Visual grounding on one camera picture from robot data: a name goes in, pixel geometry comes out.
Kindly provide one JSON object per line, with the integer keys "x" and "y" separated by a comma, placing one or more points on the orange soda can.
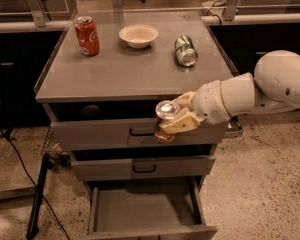
{"x": 165, "y": 110}

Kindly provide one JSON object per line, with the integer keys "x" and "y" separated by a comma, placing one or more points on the black floor stand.
{"x": 32, "y": 229}

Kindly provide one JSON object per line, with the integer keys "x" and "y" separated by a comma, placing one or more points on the white bowl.
{"x": 138, "y": 36}

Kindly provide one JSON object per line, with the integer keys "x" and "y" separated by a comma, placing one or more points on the grey drawer cabinet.
{"x": 122, "y": 73}

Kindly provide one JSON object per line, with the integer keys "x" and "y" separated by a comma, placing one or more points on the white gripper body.
{"x": 208, "y": 102}

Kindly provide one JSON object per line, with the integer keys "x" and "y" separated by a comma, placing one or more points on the top grey drawer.
{"x": 121, "y": 124}

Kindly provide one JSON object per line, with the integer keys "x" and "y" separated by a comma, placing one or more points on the green soda can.
{"x": 185, "y": 51}

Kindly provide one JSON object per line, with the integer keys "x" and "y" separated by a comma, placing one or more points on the bottom grey drawer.
{"x": 148, "y": 209}

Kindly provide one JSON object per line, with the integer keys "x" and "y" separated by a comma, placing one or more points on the grey drawer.
{"x": 121, "y": 124}
{"x": 143, "y": 163}
{"x": 148, "y": 209}

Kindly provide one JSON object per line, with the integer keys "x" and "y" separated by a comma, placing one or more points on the dark round object in drawer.
{"x": 90, "y": 112}

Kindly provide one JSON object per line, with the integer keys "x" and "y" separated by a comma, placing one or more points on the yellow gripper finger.
{"x": 185, "y": 100}
{"x": 184, "y": 122}

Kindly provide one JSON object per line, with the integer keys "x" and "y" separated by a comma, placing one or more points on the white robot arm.
{"x": 273, "y": 87}

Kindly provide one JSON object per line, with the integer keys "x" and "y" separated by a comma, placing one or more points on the middle grey drawer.
{"x": 143, "y": 163}

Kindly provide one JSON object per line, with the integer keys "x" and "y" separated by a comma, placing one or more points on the red soda can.
{"x": 87, "y": 36}

